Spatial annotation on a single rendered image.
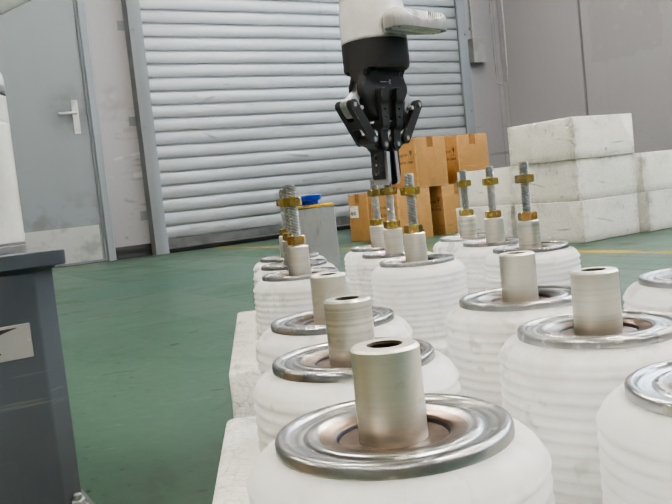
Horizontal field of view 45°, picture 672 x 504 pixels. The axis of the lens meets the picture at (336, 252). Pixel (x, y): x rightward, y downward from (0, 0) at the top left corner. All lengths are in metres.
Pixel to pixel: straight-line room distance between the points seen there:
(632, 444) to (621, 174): 3.57
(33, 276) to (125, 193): 5.25
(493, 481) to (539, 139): 3.51
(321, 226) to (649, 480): 0.94
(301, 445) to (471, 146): 4.88
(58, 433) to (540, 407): 0.65
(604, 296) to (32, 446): 0.68
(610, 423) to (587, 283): 0.12
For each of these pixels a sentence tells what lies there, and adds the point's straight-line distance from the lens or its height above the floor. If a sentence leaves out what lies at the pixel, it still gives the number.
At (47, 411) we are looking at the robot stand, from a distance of 0.92.
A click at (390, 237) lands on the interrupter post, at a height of 0.27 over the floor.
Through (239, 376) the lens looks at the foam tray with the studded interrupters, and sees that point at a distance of 0.73.
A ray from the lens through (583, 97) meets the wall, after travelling 7.48.
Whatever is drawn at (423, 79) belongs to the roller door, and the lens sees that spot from 7.46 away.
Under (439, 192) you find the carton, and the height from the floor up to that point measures 0.26.
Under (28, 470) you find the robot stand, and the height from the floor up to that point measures 0.07.
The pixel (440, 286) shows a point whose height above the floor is 0.23.
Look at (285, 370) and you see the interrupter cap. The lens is 0.36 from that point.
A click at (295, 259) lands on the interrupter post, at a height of 0.27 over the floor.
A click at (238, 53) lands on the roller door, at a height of 1.48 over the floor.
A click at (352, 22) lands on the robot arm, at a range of 0.91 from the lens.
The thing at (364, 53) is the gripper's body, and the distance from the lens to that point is 0.90.
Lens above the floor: 0.33
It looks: 4 degrees down
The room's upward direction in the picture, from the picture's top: 6 degrees counter-clockwise
